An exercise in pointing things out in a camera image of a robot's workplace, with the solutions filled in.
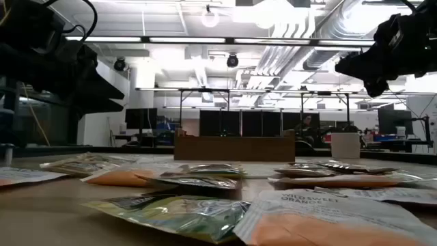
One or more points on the black ceiling camera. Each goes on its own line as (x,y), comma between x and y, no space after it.
(119,64)
(232,61)

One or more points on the black desk partition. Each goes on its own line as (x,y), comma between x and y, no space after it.
(259,123)

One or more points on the black distant workstation frame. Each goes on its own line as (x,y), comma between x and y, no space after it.
(324,93)
(205,90)

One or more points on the white pot with green plant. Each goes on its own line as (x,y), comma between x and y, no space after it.
(345,145)

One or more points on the yellow green Ahmad tea packet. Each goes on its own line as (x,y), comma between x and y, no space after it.
(177,218)
(102,157)
(211,169)
(355,167)

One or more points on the white round woven placemat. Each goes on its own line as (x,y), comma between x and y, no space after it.
(263,169)

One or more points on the blue bin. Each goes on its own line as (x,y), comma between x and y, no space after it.
(384,138)

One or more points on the black computer monitor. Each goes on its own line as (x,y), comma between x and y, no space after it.
(394,121)
(140,118)

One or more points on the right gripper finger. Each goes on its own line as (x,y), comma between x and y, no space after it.
(355,65)
(375,87)

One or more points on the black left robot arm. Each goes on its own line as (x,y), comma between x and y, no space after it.
(17,13)

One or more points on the wooden tea box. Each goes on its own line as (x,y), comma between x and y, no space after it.
(235,148)

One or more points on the round white ceiling lamp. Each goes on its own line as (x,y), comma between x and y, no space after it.
(210,17)

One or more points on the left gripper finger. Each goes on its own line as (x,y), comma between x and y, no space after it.
(99,87)
(99,106)

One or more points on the metal frame post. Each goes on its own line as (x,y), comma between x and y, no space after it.
(7,153)

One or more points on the person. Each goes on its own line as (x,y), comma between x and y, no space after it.
(305,128)

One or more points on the white orange Tazo tea packet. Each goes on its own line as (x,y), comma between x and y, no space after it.
(392,195)
(24,175)
(341,222)
(119,177)
(341,180)

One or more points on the overhead light bar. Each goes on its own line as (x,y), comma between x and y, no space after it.
(191,40)

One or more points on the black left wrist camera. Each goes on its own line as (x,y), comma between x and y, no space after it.
(66,44)

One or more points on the white bottle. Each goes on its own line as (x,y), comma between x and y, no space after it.
(123,128)

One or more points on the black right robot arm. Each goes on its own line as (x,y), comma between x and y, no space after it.
(430,34)

